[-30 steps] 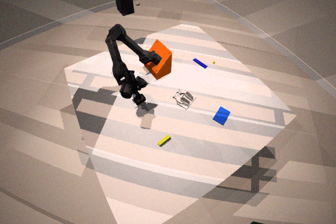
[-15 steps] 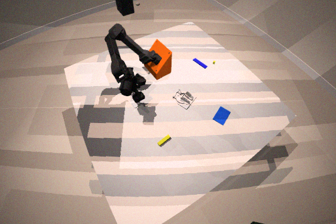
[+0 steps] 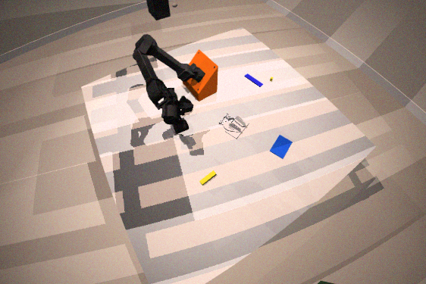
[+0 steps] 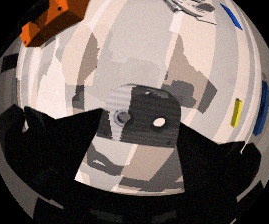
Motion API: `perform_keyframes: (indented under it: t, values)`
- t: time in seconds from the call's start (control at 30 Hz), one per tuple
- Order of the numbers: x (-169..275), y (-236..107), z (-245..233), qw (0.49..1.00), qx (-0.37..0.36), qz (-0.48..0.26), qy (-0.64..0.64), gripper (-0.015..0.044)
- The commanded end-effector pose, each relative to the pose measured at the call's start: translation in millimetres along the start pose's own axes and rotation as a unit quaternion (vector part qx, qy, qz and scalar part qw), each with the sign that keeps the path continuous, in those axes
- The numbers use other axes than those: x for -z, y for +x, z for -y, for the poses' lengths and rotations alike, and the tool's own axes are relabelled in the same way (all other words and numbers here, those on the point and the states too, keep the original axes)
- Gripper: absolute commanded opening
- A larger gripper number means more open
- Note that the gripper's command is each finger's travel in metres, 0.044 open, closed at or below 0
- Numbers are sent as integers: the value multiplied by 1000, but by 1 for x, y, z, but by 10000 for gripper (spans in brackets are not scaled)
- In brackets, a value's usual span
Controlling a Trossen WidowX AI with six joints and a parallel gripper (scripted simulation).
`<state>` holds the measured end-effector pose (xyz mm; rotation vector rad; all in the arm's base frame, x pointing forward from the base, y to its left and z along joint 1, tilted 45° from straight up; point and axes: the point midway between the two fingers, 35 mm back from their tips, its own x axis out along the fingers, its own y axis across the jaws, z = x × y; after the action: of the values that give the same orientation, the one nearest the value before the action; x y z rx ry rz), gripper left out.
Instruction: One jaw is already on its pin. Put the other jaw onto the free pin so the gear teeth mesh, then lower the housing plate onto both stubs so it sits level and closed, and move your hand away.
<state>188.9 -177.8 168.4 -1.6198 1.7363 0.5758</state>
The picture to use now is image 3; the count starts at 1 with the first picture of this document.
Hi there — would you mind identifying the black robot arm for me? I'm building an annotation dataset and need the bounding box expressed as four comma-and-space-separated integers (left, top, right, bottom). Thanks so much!
133, 34, 205, 125

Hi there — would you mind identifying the yellow flat bar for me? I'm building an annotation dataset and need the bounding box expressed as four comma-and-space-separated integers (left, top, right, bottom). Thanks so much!
199, 171, 216, 185

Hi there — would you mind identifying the blue block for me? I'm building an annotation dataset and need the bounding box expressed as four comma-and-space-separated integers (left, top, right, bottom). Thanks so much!
269, 135, 292, 158

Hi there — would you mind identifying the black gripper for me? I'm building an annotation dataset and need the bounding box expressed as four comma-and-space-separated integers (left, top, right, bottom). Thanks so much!
172, 105, 189, 134

